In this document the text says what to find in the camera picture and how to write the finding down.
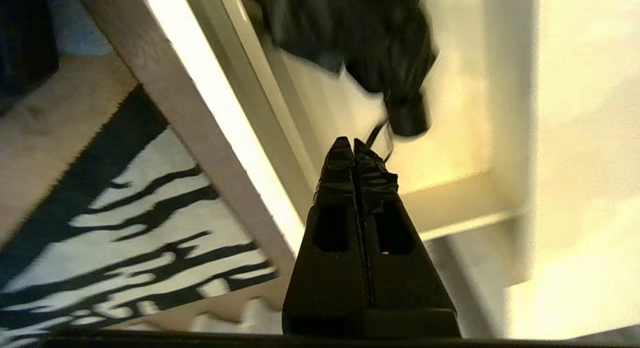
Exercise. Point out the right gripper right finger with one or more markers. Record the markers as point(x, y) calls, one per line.
point(410, 288)

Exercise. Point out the white low cabinet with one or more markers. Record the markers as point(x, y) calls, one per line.
point(585, 138)

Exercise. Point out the white ribbed drawer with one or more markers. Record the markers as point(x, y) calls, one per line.
point(225, 113)

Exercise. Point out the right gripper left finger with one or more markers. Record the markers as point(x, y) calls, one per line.
point(330, 283)

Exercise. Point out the black cloth garment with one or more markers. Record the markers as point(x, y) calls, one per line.
point(360, 33)

